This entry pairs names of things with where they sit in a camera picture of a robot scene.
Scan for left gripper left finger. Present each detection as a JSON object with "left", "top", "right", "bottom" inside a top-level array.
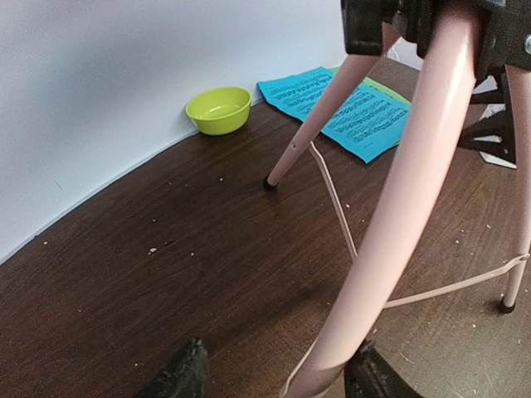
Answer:
[{"left": 134, "top": 337, "right": 210, "bottom": 398}]

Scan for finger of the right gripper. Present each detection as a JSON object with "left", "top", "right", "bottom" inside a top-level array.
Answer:
[{"left": 458, "top": 66, "right": 516, "bottom": 164}]

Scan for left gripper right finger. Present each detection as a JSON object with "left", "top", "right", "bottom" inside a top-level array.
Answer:
[{"left": 343, "top": 339, "right": 422, "bottom": 398}]

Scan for pink music stand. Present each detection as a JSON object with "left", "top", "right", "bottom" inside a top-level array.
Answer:
[{"left": 264, "top": 1, "right": 530, "bottom": 397}]

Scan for blue sheet music paper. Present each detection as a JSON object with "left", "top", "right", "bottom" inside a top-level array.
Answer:
[{"left": 257, "top": 67, "right": 411, "bottom": 163}]

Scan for green sheet music paper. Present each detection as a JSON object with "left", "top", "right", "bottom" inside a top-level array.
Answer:
[{"left": 329, "top": 66, "right": 412, "bottom": 147}]

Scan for yellow-green plastic bowl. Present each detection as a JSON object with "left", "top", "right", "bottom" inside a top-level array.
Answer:
[{"left": 185, "top": 87, "right": 252, "bottom": 136}]

